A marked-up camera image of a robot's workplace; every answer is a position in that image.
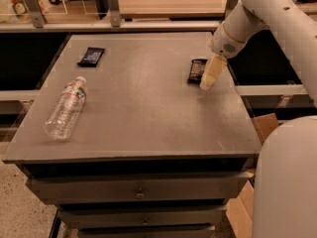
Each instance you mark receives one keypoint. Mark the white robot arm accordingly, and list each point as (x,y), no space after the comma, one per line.
(285,191)

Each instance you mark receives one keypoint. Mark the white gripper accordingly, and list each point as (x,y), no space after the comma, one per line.
(223,45)

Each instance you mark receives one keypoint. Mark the grey drawer cabinet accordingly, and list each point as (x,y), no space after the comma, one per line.
(150,156)

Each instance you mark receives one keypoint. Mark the clear plastic water bottle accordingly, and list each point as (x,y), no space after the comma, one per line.
(64,115)

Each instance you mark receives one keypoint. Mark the wooden desk top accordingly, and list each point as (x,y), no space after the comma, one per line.
(151,9)

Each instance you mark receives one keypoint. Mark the colourful snack package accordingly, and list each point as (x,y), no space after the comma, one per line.
(14,11)

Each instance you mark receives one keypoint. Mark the cardboard box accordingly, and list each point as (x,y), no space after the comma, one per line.
(240,209)

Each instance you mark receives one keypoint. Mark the blueberry rxbar dark blue wrapper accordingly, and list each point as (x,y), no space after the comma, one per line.
(91,57)

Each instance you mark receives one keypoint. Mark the chocolate rxbar black wrapper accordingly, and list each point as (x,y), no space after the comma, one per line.
(196,71)

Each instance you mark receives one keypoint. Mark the metal rail with brackets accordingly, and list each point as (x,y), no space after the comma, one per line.
(109,20)

